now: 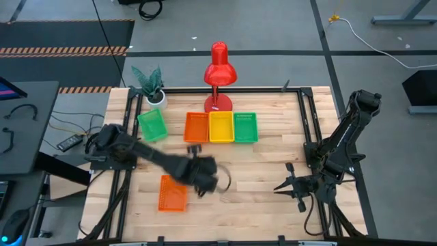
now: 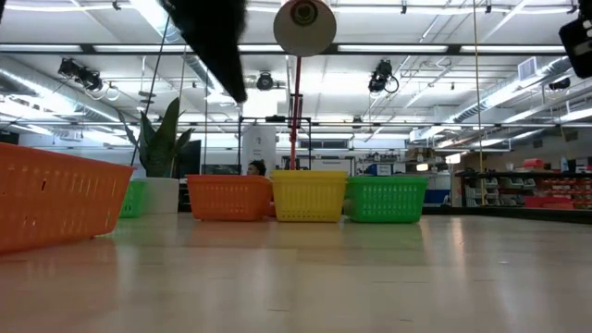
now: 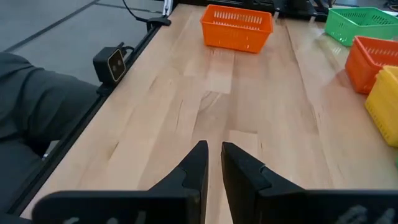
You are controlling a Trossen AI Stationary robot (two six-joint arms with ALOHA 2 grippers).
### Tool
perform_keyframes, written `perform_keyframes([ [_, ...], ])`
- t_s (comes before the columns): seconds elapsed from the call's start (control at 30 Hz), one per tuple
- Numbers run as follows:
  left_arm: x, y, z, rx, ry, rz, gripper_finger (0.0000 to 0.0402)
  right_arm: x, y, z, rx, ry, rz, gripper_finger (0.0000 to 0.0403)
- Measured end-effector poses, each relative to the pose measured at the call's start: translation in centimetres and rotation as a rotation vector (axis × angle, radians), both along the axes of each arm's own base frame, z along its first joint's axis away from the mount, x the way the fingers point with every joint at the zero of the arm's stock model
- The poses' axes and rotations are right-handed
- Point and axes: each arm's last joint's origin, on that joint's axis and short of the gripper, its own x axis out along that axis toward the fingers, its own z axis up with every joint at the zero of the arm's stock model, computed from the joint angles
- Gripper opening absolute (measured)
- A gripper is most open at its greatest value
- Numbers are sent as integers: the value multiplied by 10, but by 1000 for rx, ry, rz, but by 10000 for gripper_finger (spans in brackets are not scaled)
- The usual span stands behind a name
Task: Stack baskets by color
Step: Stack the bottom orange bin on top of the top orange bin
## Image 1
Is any orange plastic basket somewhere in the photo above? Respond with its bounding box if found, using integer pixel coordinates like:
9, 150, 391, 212
184, 111, 210, 144
157, 174, 188, 213

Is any black box on stand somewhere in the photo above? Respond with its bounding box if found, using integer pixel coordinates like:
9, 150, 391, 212
401, 70, 437, 115

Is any black curved cable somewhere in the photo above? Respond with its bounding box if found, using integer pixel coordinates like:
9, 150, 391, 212
1, 126, 15, 154
3, 103, 38, 121

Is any grey desk leg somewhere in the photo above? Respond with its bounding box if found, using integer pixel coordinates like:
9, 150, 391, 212
371, 0, 437, 25

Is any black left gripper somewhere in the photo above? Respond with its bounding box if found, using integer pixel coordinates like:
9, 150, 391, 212
177, 144, 219, 198

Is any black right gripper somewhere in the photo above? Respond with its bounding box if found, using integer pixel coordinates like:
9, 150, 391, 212
274, 163, 322, 213

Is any black coiled cable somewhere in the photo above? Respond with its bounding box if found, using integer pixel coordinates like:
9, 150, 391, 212
138, 0, 164, 21

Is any yellow plastic basket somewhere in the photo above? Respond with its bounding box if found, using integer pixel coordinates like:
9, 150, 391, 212
208, 110, 236, 144

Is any green plastic basket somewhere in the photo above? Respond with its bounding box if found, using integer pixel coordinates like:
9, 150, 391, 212
234, 112, 259, 144
137, 108, 169, 143

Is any black computer mouse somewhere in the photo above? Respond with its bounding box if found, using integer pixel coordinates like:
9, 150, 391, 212
1, 208, 31, 245

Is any black desk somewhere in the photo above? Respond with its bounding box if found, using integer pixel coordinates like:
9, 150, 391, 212
0, 81, 91, 187

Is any snake plant in white pot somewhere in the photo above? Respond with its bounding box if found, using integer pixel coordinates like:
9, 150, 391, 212
131, 65, 168, 111

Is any black power adapter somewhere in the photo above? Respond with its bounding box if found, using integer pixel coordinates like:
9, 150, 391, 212
56, 133, 85, 153

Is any black computer monitor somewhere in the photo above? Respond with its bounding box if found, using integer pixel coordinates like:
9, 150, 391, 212
0, 77, 29, 102

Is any black hazard-striped floor mat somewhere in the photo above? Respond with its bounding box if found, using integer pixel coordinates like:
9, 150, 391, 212
0, 18, 136, 95

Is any black hanging cable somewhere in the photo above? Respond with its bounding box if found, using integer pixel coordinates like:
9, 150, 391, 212
91, 0, 127, 89

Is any red desk lamp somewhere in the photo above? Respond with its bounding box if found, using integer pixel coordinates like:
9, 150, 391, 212
203, 41, 238, 114

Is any white floor cable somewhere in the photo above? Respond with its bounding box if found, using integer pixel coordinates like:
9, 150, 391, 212
336, 16, 437, 69

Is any black aluminium table frame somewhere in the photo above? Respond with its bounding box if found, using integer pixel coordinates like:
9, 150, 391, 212
81, 85, 380, 246

